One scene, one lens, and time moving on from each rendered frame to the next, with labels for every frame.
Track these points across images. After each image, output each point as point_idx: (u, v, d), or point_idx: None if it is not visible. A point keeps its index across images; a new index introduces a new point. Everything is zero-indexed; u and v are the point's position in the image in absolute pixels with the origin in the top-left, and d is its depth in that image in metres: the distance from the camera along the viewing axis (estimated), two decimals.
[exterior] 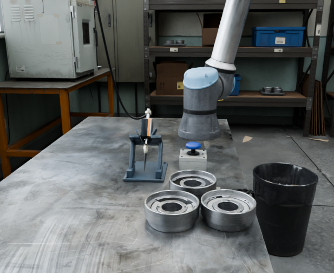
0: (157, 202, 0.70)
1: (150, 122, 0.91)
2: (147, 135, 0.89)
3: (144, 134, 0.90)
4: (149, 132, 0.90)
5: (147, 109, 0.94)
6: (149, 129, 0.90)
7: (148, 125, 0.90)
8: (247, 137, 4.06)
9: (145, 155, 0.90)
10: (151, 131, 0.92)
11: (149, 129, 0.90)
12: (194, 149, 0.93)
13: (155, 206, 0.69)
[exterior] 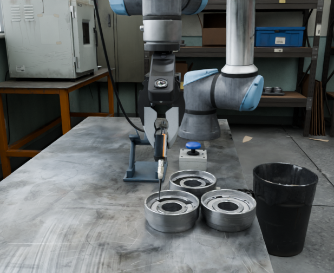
0: (157, 202, 0.70)
1: (164, 138, 0.72)
2: None
3: (159, 154, 0.71)
4: (164, 151, 0.72)
5: (162, 122, 0.75)
6: (164, 148, 0.72)
7: (163, 143, 0.72)
8: (247, 137, 4.06)
9: (161, 181, 0.71)
10: (167, 149, 0.74)
11: (164, 148, 0.72)
12: (194, 149, 0.93)
13: (155, 206, 0.69)
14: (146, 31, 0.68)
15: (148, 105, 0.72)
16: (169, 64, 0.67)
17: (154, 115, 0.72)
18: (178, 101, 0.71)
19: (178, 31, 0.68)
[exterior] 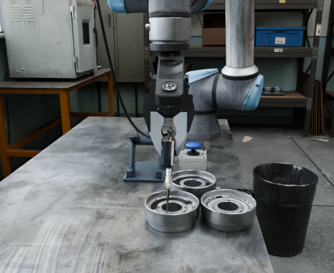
0: None
1: (171, 145, 0.67)
2: None
3: (167, 162, 0.66)
4: (171, 160, 0.66)
5: (169, 128, 0.70)
6: (171, 156, 0.66)
7: None
8: (247, 137, 4.06)
9: (169, 192, 0.66)
10: (174, 157, 0.68)
11: (171, 156, 0.66)
12: (194, 149, 0.93)
13: None
14: (152, 29, 0.62)
15: (155, 110, 0.66)
16: (178, 65, 0.61)
17: (161, 120, 0.67)
18: (187, 105, 0.66)
19: (188, 29, 0.63)
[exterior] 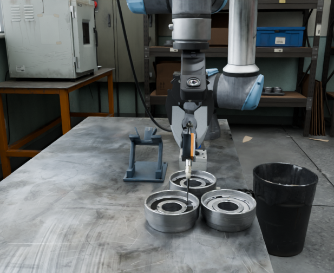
0: None
1: (193, 138, 0.72)
2: (190, 155, 0.71)
3: (187, 154, 0.71)
4: (193, 151, 0.71)
5: (188, 122, 0.75)
6: (193, 148, 0.71)
7: (191, 143, 0.71)
8: (247, 137, 4.06)
9: (189, 181, 0.71)
10: (195, 149, 0.73)
11: (192, 148, 0.71)
12: None
13: None
14: (176, 29, 0.67)
15: (176, 104, 0.71)
16: (200, 63, 0.66)
17: (182, 114, 0.71)
18: (208, 99, 0.70)
19: (209, 29, 0.67)
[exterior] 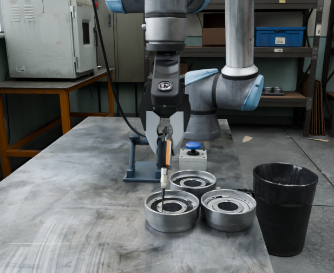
0: None
1: (169, 145, 0.67)
2: (165, 164, 0.66)
3: (162, 162, 0.66)
4: (168, 159, 0.67)
5: (164, 128, 0.70)
6: (169, 155, 0.67)
7: (167, 150, 0.67)
8: (247, 137, 4.06)
9: (164, 190, 0.67)
10: (171, 157, 0.69)
11: (168, 156, 0.67)
12: (194, 149, 0.93)
13: None
14: (149, 30, 0.63)
15: (151, 110, 0.67)
16: (174, 65, 0.62)
17: (157, 119, 0.67)
18: (183, 104, 0.66)
19: (183, 29, 0.63)
